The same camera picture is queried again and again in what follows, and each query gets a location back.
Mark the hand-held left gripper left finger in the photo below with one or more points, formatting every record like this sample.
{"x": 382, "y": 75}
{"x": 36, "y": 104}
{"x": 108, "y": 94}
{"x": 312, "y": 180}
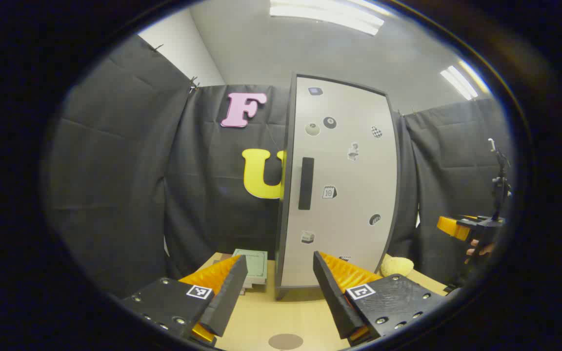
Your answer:
{"x": 230, "y": 292}

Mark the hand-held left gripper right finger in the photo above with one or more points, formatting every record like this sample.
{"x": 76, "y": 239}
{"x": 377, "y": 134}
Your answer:
{"x": 332, "y": 297}

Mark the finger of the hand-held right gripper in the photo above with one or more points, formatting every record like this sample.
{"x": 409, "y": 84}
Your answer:
{"x": 451, "y": 226}

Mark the round brown coaster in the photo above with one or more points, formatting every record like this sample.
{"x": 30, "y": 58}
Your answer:
{"x": 286, "y": 341}

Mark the grey cabinet door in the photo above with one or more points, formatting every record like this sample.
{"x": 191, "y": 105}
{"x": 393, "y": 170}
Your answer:
{"x": 354, "y": 195}

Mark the dark grey cabinet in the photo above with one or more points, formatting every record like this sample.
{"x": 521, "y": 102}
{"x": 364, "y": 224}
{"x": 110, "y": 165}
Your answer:
{"x": 283, "y": 234}

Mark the green book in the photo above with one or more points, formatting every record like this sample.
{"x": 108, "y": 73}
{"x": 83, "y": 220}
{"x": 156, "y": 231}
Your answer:
{"x": 254, "y": 261}

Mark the yellow sponge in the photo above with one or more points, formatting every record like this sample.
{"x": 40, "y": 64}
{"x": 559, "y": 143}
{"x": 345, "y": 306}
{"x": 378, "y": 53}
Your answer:
{"x": 397, "y": 266}

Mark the long ceiling light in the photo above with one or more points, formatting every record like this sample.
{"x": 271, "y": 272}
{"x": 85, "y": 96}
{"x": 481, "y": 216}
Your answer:
{"x": 459, "y": 80}
{"x": 327, "y": 12}

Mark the black backdrop cloth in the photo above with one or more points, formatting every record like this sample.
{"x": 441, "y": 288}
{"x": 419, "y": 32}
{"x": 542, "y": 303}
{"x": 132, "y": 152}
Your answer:
{"x": 115, "y": 195}

